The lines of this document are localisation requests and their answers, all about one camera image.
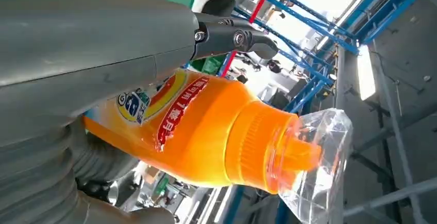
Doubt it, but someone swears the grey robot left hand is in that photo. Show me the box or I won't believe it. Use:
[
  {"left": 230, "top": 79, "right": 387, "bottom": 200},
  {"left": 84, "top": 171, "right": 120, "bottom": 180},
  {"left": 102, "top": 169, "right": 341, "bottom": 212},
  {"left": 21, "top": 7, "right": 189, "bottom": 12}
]
[{"left": 0, "top": 0, "right": 279, "bottom": 224}]

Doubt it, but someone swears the orange drink bottle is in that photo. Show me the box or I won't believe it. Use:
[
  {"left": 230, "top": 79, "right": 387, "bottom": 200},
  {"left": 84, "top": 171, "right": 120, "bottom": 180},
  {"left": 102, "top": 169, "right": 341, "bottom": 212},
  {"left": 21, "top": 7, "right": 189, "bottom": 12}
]
[{"left": 83, "top": 68, "right": 354, "bottom": 224}]

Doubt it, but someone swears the black zipped carry case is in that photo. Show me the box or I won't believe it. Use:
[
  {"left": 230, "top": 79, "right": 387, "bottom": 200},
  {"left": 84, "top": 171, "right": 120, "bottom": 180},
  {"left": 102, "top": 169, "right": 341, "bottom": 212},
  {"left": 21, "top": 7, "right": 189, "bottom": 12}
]
[{"left": 201, "top": 0, "right": 237, "bottom": 16}]

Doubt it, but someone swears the bright ceiling light panel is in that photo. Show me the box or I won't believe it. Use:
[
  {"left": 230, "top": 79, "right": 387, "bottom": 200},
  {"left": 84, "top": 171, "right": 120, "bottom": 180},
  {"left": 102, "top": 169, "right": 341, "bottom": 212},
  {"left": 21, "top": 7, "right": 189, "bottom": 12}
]
[{"left": 357, "top": 44, "right": 376, "bottom": 101}]

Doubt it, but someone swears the blue metal rack frame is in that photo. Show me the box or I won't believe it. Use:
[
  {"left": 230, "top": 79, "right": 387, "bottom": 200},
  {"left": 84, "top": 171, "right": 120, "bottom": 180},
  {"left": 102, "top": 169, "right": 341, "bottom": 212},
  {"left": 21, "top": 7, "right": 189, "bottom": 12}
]
[{"left": 236, "top": 0, "right": 437, "bottom": 114}]

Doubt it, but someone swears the grey steel beam frame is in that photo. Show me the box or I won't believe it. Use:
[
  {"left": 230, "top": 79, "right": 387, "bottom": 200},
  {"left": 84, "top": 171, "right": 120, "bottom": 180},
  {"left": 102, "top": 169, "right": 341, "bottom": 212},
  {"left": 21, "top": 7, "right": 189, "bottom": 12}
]
[{"left": 334, "top": 38, "right": 437, "bottom": 224}]

